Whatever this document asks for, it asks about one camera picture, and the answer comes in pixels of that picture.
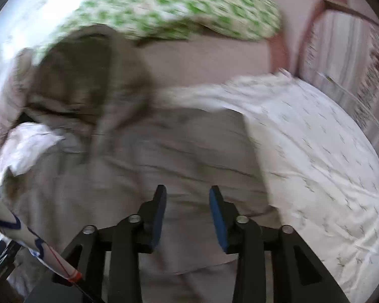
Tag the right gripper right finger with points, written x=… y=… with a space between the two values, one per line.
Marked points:
x=298 y=274

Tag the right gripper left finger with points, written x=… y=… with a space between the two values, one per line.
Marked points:
x=136 y=234

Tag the grey quilted hooded jacket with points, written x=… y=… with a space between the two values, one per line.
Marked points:
x=93 y=89

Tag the white floral bed quilt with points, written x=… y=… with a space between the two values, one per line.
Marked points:
x=320 y=171

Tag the pink mattress sheet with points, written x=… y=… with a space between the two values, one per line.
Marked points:
x=212 y=58

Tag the striped pillow at right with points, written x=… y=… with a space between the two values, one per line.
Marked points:
x=339 y=55

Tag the green white patterned pillow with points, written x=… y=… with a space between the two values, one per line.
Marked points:
x=251 y=20

